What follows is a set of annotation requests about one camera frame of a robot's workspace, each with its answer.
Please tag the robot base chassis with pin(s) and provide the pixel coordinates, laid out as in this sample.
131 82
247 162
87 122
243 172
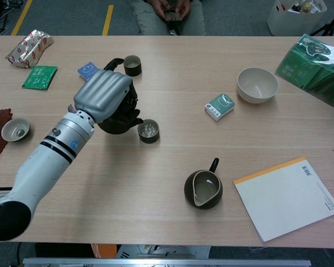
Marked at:
161 251

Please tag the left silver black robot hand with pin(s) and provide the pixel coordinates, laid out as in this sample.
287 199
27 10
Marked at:
103 94

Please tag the beige ceramic bowl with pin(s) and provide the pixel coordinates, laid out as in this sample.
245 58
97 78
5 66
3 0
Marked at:
256 96

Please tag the orange object under table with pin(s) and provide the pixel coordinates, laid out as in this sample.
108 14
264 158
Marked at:
101 251

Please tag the green tissue pack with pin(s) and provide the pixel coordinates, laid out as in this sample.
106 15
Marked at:
220 107

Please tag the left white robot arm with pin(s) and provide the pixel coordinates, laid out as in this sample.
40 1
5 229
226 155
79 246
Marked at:
44 172

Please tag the dark ceramic pouring pitcher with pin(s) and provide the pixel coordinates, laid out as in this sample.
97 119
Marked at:
189 192

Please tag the dark olive ceramic cup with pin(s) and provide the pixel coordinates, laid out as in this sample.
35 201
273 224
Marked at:
149 139
132 71

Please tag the small pale shallow teacup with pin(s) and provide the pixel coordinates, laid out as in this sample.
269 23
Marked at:
8 130

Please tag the brown handheld device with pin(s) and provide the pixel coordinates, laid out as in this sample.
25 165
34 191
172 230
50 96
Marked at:
174 16

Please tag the white notepad orange strip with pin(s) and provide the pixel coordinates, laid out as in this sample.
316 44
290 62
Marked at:
286 200

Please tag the black tripod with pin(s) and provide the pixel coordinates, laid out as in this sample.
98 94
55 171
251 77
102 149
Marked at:
327 27

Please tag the large green tea package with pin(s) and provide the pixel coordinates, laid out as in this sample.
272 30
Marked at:
309 75

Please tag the white storage bin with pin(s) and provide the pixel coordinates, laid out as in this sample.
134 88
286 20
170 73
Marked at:
292 23

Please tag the blue tissue pack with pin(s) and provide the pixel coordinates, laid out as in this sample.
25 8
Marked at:
86 69

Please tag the seated person grey trousers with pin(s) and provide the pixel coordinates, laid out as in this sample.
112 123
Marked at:
150 25

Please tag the aluminium rail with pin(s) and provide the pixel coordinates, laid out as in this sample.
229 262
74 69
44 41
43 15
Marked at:
167 262

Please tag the green tea sachet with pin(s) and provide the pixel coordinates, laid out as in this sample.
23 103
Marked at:
39 78

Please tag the black cast iron teapot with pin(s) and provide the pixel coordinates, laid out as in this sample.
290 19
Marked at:
114 129

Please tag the gold red foil bag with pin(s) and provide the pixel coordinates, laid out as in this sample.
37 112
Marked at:
28 50

